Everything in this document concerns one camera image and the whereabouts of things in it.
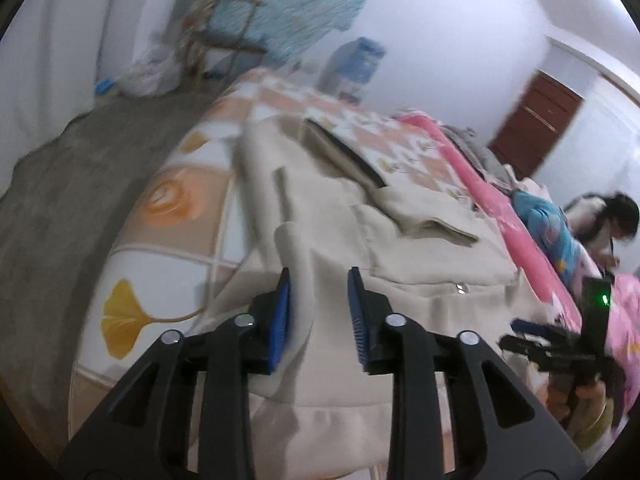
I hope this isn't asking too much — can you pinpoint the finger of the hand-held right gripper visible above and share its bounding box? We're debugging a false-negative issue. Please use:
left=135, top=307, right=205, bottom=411
left=510, top=317, right=583, bottom=342
left=500, top=334, right=601, bottom=373

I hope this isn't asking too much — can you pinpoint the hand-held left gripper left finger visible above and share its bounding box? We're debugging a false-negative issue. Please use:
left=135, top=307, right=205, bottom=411
left=59, top=267, right=292, bottom=480

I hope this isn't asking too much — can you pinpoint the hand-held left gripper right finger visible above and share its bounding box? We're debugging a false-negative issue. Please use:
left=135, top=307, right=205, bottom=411
left=347, top=266, right=588, bottom=480

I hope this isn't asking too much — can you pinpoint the beige zip jacket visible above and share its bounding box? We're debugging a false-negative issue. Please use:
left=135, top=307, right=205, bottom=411
left=200, top=117, right=566, bottom=480

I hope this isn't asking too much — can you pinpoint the person's right hand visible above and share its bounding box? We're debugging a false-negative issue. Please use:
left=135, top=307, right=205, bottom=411
left=547, top=374, right=618, bottom=433

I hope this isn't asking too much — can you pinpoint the blue cartoon printed cloth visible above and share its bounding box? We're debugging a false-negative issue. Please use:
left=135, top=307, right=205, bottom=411
left=512, top=190, right=596, bottom=281

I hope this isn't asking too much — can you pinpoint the person's green patterned clothing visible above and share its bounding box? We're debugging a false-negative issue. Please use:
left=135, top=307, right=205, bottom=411
left=575, top=410, right=623, bottom=453

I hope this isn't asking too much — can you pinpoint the pink floral blanket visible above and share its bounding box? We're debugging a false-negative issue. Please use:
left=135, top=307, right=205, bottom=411
left=400, top=112, right=640, bottom=361

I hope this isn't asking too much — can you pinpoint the tile patterned bed sheet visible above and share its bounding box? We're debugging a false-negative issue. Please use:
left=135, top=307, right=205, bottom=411
left=67, top=67, right=481, bottom=441

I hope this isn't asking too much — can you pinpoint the grey-green patterned blanket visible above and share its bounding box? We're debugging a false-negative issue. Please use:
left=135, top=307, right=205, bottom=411
left=442, top=125, right=516, bottom=191

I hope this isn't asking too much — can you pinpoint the brown wooden door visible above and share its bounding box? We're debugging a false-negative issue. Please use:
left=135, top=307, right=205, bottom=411
left=487, top=72, right=586, bottom=181

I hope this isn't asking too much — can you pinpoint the white water dispenser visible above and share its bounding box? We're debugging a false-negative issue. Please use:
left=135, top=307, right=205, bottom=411
left=335, top=77, right=368, bottom=106

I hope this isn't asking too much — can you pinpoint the blue water bottle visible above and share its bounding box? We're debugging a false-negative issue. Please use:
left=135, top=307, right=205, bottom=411
left=320, top=37, right=388, bottom=93

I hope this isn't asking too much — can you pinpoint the white plastic bag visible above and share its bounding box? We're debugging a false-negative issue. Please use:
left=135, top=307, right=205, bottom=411
left=120, top=45, right=186, bottom=98

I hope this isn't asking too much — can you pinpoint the wooden chair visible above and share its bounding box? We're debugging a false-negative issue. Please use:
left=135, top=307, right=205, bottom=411
left=180, top=0, right=268, bottom=86

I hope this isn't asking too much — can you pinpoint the white curtain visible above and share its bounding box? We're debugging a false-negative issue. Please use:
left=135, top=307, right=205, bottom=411
left=0, top=0, right=131, bottom=171

